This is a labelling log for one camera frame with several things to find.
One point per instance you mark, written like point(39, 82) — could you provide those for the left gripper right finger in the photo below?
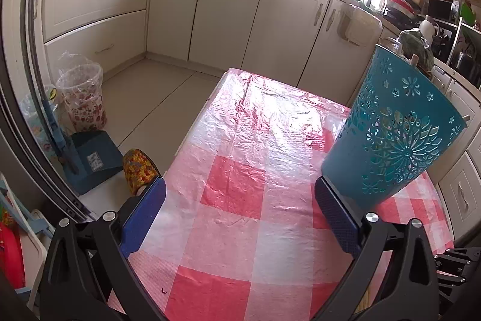
point(409, 289)

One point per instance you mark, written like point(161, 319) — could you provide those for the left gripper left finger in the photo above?
point(87, 275)

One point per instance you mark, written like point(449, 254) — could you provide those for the teal perforated plastic basket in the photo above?
point(399, 125)

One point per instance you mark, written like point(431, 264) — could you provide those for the cream kitchen cabinets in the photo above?
point(159, 57)

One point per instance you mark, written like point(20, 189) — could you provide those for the blue dustpan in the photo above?
point(92, 158)

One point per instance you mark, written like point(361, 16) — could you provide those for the yellow floral slipper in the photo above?
point(139, 170)

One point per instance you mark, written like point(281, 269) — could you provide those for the pink checkered tablecloth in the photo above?
point(240, 235)

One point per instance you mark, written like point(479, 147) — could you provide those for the floral plastic trash bin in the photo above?
point(80, 82)

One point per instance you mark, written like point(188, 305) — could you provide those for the white hanging plastic container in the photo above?
point(358, 27)

